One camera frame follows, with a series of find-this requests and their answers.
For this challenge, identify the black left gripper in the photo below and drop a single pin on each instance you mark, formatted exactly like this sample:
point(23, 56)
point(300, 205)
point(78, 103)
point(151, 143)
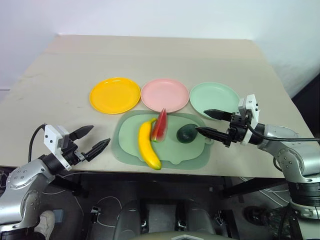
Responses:
point(73, 153)

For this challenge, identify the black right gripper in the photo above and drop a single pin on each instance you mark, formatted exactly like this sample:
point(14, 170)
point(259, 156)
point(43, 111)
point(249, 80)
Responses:
point(237, 132)

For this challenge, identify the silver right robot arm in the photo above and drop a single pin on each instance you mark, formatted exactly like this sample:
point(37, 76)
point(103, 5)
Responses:
point(295, 155)

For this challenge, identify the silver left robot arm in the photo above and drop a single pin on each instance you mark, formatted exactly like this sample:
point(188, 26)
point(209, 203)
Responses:
point(22, 185)

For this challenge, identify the light green plate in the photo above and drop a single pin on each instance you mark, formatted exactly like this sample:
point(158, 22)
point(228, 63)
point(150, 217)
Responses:
point(212, 96)

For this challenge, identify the yellow plate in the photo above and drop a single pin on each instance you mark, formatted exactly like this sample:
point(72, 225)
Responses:
point(115, 96)

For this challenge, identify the pink plate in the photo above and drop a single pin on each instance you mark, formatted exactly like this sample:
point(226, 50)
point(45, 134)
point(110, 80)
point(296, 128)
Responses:
point(165, 94)

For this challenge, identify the dark green avocado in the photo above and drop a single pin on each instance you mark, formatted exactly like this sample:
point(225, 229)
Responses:
point(186, 135)

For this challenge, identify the yellow banana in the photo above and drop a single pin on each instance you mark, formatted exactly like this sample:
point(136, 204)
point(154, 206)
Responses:
point(146, 145)

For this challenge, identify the red watermelon slice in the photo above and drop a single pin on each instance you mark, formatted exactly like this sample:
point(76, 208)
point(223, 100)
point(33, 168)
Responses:
point(160, 126)

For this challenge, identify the grey-blue small box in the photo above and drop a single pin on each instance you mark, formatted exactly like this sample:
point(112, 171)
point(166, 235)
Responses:
point(58, 216)

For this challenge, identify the dark rounded robot leg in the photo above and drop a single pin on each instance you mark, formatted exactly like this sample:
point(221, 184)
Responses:
point(131, 220)
point(196, 220)

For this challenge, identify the white shoe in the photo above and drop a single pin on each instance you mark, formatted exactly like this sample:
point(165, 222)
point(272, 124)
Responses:
point(47, 222)

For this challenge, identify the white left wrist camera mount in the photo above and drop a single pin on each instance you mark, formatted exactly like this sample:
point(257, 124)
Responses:
point(53, 138)

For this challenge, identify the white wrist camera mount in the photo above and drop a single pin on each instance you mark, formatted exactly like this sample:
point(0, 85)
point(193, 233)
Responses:
point(251, 103)
point(53, 138)

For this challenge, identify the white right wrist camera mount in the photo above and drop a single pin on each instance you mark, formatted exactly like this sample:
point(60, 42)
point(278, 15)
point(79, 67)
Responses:
point(251, 103)

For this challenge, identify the black table frame bar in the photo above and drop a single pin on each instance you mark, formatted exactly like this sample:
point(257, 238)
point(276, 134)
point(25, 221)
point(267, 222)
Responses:
point(252, 187)
point(70, 186)

